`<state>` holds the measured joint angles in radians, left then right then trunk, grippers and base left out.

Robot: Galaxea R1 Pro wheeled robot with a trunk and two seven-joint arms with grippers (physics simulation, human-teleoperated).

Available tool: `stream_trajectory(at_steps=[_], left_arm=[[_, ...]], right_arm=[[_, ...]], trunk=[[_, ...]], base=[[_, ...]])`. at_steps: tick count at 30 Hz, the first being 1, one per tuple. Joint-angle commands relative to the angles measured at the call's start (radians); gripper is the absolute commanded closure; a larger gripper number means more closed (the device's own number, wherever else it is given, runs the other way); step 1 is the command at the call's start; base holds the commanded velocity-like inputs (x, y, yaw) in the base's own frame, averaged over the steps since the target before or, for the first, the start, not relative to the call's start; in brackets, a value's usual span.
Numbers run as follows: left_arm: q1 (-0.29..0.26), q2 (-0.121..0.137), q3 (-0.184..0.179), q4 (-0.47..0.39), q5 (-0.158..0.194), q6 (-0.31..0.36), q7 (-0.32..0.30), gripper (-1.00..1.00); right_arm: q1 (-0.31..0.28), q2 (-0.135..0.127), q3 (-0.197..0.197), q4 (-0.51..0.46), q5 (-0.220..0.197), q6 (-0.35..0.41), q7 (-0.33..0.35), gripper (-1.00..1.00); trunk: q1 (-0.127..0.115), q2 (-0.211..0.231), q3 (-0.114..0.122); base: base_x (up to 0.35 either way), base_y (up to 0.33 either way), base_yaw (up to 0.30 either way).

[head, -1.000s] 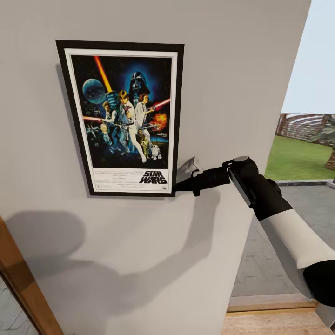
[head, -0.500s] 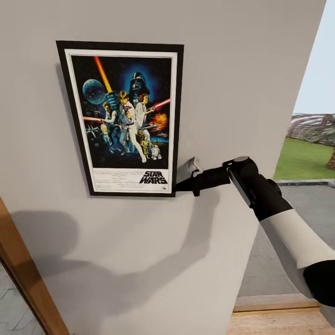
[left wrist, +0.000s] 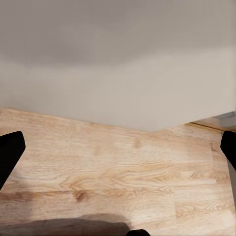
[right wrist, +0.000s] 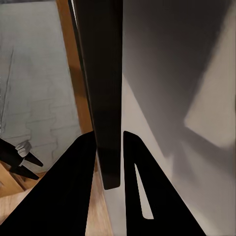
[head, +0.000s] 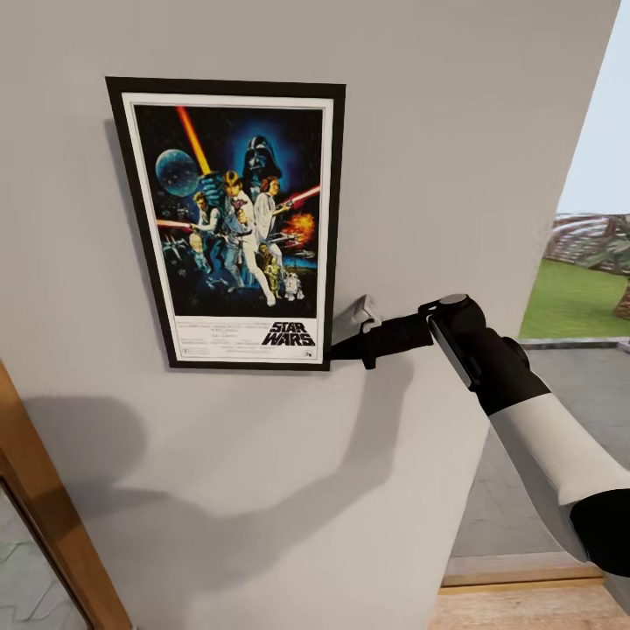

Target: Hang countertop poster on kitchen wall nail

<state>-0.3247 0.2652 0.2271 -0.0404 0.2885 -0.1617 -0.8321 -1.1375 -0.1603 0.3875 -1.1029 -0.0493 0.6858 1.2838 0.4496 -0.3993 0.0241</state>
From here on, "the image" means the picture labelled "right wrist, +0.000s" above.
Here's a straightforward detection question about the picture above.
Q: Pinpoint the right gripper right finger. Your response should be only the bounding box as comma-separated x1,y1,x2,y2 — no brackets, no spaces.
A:
123,131,206,236

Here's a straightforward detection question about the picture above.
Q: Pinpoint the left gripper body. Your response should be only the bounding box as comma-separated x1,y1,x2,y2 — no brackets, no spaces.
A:
0,142,25,173

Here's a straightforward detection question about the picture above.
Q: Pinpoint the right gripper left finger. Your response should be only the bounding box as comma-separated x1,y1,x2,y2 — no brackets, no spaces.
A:
0,131,97,236

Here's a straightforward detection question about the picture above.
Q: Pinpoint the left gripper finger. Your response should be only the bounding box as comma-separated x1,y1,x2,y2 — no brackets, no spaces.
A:
25,152,43,167
14,165,39,180

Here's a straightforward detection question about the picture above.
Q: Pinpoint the poster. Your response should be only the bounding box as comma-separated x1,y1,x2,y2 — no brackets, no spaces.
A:
68,0,123,190

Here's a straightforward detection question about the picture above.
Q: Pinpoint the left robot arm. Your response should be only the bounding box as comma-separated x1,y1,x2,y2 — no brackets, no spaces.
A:
0,139,43,180

